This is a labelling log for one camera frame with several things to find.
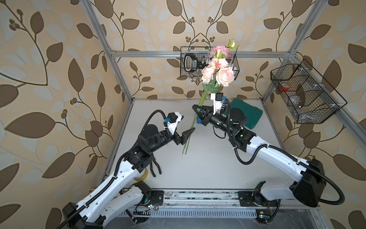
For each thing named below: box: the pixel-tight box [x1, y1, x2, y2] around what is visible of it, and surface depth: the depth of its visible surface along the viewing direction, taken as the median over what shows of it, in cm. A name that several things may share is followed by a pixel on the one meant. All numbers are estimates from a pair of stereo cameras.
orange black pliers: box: [149, 158, 163, 178], surface depth 86 cm
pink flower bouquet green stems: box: [182, 39, 240, 155], surface depth 53 cm
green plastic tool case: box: [230, 98, 264, 130], surface depth 110 cm
